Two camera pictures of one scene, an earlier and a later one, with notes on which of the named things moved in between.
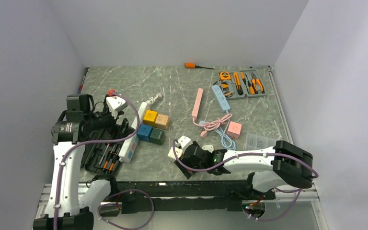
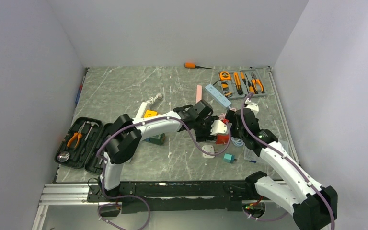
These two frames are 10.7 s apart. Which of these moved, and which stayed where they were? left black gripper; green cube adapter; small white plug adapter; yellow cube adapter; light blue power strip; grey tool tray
Moved: light blue power strip; left black gripper
Stayed: green cube adapter; grey tool tray; small white plug adapter; yellow cube adapter
